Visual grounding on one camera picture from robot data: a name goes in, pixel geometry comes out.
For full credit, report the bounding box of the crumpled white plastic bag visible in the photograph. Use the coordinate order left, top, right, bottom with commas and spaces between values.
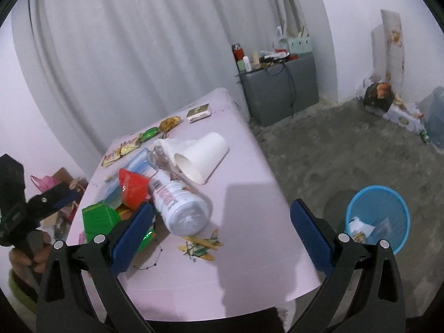
152, 138, 183, 172

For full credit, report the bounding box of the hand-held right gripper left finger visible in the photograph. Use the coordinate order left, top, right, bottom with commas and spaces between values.
36, 201, 157, 333

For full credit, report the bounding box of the white paper cup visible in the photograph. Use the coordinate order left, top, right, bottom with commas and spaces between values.
173, 132, 230, 185

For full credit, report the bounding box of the dark bag with orange print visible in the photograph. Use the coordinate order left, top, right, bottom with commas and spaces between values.
364, 81, 397, 112

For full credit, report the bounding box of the person's left hand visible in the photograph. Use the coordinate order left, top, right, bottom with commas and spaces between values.
9, 232, 53, 274

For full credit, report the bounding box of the black cable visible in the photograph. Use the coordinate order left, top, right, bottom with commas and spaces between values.
265, 60, 296, 117

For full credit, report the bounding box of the white wrapper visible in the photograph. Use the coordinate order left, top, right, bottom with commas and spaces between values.
348, 216, 378, 244

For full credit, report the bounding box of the white leaning panel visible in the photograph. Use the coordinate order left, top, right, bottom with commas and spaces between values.
370, 9, 406, 84

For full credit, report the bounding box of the blue water jug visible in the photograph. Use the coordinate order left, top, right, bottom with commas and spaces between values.
419, 87, 444, 151

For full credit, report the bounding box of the pink plastic bag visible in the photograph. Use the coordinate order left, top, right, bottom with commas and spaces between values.
31, 175, 64, 193

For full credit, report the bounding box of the gold candy wrapper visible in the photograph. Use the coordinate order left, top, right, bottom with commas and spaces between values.
159, 116, 183, 133

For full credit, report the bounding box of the green snack packet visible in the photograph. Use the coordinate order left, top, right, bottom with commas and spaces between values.
81, 201, 123, 243

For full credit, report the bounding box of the small green and white box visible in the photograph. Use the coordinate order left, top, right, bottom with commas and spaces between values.
186, 103, 213, 124

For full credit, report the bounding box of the yellow and green toy plane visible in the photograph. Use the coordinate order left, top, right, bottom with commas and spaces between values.
178, 229, 221, 261

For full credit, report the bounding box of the grey cabinet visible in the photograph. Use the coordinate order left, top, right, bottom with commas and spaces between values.
239, 55, 320, 127

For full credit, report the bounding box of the white plastic bottle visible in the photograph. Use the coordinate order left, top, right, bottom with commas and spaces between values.
148, 169, 213, 236

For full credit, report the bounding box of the blue plastic waste basket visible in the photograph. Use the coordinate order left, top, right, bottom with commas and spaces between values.
345, 185, 410, 254

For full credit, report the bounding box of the brown cardboard box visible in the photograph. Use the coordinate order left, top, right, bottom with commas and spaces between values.
51, 167, 89, 229

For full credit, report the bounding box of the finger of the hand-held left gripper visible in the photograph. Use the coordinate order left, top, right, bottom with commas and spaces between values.
29, 182, 79, 221

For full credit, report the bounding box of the white curtain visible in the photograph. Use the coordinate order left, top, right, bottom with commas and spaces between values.
12, 0, 330, 177

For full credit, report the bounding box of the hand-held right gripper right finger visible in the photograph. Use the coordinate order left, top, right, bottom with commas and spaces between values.
291, 198, 407, 333

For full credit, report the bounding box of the green candy wrapper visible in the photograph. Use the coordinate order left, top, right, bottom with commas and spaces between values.
140, 127, 161, 143

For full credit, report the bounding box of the green round basin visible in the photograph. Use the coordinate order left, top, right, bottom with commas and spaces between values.
8, 270, 39, 309

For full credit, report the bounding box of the white printed carton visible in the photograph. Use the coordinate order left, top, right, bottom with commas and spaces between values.
384, 102, 428, 133

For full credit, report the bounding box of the blue and white packet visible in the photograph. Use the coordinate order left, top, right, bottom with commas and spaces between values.
124, 147, 157, 181

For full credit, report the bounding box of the red plastic cup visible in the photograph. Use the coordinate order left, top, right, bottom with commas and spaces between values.
118, 168, 154, 211

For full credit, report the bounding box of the yellow snack packet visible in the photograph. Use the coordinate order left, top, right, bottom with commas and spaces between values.
102, 133, 143, 167

